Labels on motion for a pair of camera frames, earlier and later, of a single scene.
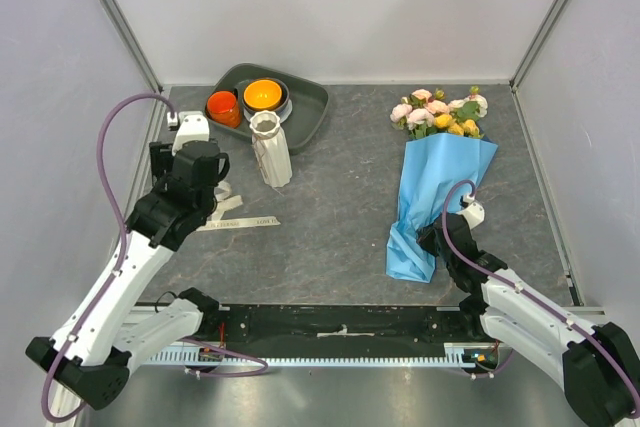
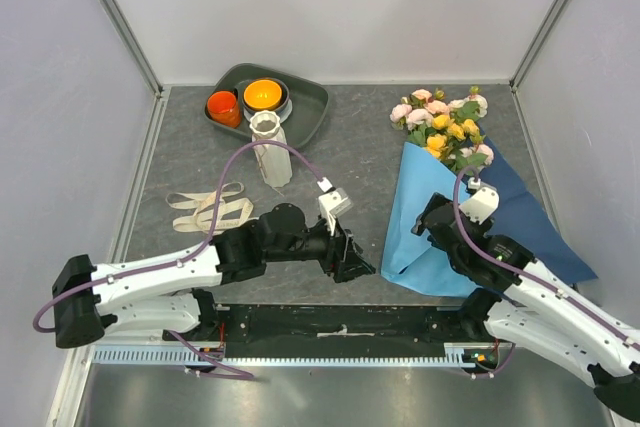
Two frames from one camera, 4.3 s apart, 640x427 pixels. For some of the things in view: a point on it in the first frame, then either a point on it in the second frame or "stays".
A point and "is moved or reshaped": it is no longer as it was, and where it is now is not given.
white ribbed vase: [272, 153] stays
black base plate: [344, 330] stays
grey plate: [283, 115] stays
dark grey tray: [308, 102] stays
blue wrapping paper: [431, 165] is moved or reshaped
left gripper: [162, 164] -> [336, 252]
